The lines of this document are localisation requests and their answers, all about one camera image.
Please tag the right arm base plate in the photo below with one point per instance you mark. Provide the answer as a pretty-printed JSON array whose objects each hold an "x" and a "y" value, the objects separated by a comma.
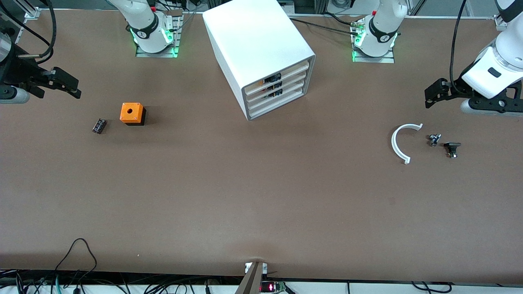
[{"x": 176, "y": 41}]

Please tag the small black button holder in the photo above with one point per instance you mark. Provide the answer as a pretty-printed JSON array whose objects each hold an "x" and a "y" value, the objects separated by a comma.
[{"x": 452, "y": 149}]

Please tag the small black terminal block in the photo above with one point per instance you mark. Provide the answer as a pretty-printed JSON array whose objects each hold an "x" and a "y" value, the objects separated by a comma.
[{"x": 99, "y": 125}]

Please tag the small metal contact part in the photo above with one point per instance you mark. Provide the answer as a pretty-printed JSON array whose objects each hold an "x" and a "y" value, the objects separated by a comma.
[{"x": 434, "y": 139}]

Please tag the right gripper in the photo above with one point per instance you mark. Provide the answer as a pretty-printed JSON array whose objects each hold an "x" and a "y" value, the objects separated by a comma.
[{"x": 19, "y": 72}]

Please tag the grey camera mount beam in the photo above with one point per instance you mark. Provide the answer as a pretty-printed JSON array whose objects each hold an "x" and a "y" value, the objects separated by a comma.
[{"x": 250, "y": 281}]

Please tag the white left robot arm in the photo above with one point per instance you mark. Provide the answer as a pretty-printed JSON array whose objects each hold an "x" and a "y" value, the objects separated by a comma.
[{"x": 382, "y": 28}]

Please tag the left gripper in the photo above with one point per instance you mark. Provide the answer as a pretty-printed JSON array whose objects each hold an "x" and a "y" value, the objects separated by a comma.
[{"x": 461, "y": 86}]

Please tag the aluminium frame profile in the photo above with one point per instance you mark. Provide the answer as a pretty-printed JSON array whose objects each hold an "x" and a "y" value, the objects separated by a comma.
[
  {"x": 499, "y": 22},
  {"x": 32, "y": 12}
]

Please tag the circuit board with red light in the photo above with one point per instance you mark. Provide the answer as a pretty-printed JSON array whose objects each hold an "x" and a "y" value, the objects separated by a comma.
[{"x": 273, "y": 287}]

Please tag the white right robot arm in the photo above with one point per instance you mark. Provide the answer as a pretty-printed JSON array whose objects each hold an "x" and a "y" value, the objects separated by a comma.
[{"x": 145, "y": 24}]

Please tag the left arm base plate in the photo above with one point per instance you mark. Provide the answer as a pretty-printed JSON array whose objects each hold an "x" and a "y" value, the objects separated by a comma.
[{"x": 388, "y": 58}]

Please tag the orange black button box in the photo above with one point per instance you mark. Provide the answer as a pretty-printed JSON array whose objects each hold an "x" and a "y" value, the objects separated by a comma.
[{"x": 131, "y": 112}]

